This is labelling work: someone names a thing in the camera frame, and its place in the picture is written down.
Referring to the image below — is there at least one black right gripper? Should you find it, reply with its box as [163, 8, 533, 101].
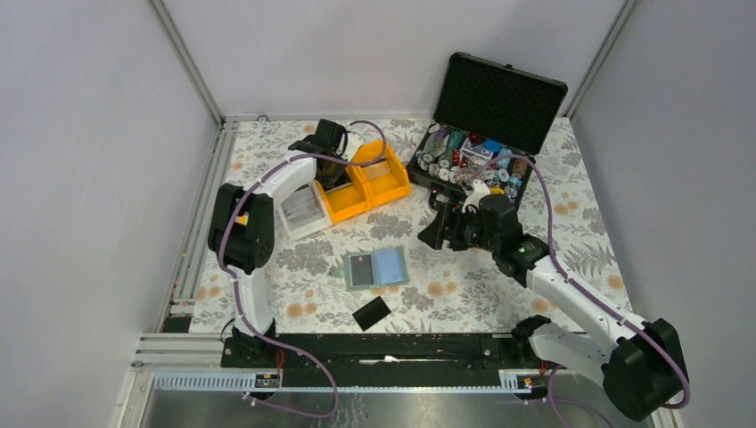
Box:
[417, 202, 500, 252]

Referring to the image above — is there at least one yellow double storage bin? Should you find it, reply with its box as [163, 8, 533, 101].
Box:
[317, 145, 411, 224]

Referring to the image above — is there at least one black credit card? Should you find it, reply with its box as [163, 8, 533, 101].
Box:
[352, 296, 391, 332]

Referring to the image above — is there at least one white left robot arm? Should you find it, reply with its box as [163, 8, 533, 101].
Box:
[207, 119, 380, 366]

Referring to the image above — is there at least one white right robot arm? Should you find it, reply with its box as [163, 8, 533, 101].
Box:
[418, 182, 691, 422]

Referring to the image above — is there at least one card in yellow bin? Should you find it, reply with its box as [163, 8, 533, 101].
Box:
[362, 160, 391, 180]

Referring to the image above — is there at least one orange poker chip stack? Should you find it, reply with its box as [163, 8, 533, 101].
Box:
[454, 169, 479, 186]

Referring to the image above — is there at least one white storage bin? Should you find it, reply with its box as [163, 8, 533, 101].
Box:
[277, 181, 333, 241]

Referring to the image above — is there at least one black poker chip case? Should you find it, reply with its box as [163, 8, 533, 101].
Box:
[407, 52, 568, 209]

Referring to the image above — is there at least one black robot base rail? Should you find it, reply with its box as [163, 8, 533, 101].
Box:
[220, 328, 555, 391]

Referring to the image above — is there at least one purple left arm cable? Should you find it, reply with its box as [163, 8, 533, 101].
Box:
[217, 120, 388, 421]

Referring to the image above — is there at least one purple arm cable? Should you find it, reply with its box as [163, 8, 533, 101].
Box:
[217, 120, 388, 421]
[463, 154, 691, 428]

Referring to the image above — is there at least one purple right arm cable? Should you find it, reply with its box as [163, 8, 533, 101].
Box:
[463, 154, 691, 428]

